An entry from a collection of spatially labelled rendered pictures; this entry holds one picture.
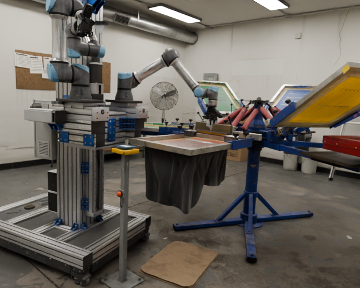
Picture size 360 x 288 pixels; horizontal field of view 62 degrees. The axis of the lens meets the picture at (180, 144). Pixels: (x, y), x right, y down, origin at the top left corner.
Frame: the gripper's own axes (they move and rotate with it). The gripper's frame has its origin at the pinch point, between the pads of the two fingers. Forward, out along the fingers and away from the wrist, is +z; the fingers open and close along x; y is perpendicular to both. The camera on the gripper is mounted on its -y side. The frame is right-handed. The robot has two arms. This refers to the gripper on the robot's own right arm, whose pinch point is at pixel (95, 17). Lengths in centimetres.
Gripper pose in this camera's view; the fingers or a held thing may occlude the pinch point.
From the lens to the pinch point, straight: 166.9
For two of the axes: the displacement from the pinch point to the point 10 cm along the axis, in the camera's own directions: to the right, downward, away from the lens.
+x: -7.7, -0.8, -6.3
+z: 6.2, 1.5, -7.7
